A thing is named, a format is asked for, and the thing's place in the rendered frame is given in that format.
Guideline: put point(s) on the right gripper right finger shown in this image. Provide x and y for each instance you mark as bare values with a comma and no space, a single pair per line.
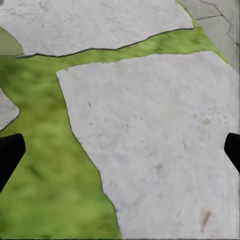
232,149

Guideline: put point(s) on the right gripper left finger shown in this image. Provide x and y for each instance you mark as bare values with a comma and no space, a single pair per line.
12,149

